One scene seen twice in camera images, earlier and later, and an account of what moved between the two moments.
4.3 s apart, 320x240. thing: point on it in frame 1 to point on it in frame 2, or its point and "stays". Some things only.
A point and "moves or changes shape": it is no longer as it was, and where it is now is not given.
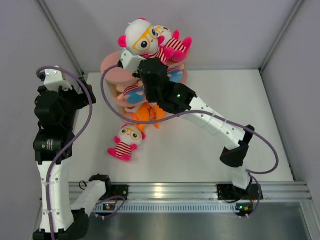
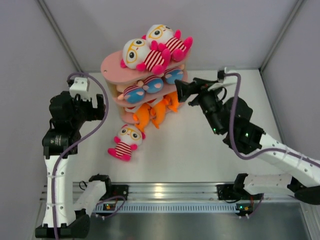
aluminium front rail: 209,190 stays
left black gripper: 61,92 to 95,113
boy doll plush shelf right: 176,73 stays
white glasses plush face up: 129,138 stays
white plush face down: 140,38 moves or changes shape
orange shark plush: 157,113 stays
